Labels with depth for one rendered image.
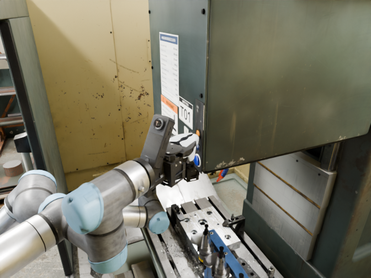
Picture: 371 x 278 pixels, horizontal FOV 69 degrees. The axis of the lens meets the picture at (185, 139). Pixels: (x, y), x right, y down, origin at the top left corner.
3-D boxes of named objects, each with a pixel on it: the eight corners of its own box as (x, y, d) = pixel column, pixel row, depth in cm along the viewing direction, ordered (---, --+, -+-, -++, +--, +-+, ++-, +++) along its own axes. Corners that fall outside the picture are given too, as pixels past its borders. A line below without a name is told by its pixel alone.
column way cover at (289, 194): (305, 263, 133) (328, 174, 111) (248, 206, 172) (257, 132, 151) (313, 260, 135) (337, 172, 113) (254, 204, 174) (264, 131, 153)
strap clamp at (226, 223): (223, 240, 147) (224, 219, 140) (220, 236, 149) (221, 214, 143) (243, 233, 151) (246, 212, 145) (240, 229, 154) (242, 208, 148)
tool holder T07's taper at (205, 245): (213, 249, 100) (214, 235, 97) (202, 252, 99) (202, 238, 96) (208, 240, 104) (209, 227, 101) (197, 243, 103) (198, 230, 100)
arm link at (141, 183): (107, 162, 53) (136, 176, 49) (125, 154, 57) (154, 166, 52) (111, 194, 56) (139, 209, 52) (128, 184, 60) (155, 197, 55)
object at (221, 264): (229, 271, 91) (231, 257, 88) (219, 277, 89) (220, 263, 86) (221, 262, 95) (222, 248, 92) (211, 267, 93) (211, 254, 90)
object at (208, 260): (207, 270, 94) (207, 268, 94) (200, 258, 98) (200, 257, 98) (224, 263, 96) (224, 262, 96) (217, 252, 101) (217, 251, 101)
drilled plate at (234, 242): (199, 262, 129) (199, 255, 127) (176, 223, 153) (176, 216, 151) (239, 247, 137) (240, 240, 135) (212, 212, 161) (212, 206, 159)
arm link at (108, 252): (101, 234, 62) (94, 195, 58) (137, 256, 56) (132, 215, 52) (71, 257, 56) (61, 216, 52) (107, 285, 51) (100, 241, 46)
